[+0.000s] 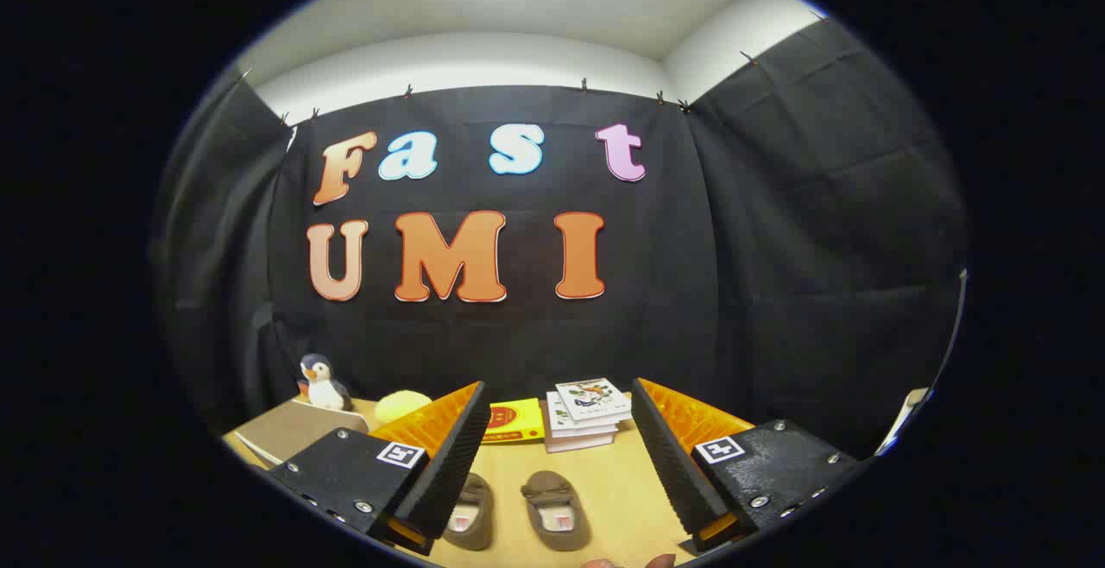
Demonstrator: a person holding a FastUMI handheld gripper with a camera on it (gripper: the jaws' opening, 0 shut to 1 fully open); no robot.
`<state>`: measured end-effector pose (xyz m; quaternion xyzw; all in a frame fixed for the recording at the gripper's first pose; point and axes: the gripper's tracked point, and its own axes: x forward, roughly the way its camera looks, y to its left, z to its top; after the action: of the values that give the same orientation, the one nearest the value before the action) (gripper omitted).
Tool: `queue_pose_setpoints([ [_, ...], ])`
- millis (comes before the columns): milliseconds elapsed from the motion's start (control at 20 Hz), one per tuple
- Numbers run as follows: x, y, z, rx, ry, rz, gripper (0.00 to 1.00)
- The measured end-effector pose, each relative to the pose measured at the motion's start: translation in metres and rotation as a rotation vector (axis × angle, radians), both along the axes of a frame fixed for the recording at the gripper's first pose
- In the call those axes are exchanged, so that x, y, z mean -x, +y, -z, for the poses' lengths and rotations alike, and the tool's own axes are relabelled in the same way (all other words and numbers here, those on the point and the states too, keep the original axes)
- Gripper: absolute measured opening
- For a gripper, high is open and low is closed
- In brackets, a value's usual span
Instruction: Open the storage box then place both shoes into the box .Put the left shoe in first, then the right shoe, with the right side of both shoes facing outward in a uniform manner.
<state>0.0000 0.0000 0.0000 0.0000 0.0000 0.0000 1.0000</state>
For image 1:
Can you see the brown fabric storage box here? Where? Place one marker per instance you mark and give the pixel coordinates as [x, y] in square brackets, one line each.
[293, 430]

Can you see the yellow book red circle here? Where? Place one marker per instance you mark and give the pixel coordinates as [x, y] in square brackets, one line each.
[518, 421]

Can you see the row of small cloth clips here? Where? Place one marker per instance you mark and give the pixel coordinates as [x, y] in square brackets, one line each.
[584, 85]

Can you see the yellow round plush cushion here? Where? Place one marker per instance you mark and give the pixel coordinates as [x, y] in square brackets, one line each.
[401, 404]

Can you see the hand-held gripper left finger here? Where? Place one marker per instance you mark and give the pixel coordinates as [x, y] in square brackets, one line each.
[449, 473]

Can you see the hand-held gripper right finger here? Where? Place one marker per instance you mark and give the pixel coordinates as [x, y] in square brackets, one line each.
[678, 482]

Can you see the penguin plush toy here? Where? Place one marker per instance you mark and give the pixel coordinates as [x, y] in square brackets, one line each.
[326, 391]

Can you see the brown shoe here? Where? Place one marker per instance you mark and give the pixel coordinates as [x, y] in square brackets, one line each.
[552, 499]
[475, 516]

